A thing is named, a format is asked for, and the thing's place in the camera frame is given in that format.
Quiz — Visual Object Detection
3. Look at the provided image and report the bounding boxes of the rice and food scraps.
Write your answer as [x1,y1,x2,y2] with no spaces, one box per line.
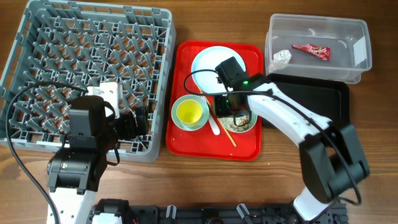
[220,115,251,133]

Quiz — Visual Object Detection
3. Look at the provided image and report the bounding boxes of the light green bowl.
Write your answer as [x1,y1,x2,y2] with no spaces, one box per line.
[221,113,257,133]

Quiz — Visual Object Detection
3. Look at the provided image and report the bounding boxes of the yellow cup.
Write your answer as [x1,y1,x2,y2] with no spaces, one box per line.
[177,100,203,127]

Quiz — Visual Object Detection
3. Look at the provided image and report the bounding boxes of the white napkin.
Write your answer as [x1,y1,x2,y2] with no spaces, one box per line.
[269,50,292,72]

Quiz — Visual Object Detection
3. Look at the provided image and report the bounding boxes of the red snack wrapper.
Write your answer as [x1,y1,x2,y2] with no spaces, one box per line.
[291,44,331,61]

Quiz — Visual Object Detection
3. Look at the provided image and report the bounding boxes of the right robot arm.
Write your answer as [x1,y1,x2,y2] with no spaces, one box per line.
[214,57,370,223]

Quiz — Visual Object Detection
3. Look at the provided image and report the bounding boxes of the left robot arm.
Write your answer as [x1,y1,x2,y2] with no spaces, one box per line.
[47,95,149,223]

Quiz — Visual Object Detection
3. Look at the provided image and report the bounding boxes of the grey dishwasher rack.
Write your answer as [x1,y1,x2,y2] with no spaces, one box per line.
[1,1,176,162]

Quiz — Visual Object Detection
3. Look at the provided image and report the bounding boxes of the wooden chopstick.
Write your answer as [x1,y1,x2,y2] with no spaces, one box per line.
[209,104,236,147]

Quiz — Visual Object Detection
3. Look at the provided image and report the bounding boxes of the white plastic fork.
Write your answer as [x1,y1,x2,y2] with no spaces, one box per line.
[200,96,220,136]

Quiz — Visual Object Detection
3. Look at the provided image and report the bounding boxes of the red plastic tray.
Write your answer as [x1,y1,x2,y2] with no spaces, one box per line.
[165,40,264,161]

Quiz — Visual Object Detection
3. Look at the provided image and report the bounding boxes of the large light blue plate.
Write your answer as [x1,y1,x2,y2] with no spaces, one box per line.
[191,46,246,94]

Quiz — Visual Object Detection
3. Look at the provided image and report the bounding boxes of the black plastic tray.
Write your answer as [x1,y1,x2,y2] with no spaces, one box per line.
[267,73,350,121]

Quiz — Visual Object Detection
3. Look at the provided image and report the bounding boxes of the clear plastic bin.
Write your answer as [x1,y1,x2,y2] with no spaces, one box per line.
[264,14,372,84]

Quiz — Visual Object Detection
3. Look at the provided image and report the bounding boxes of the left black cable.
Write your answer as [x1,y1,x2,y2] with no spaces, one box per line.
[5,81,88,224]

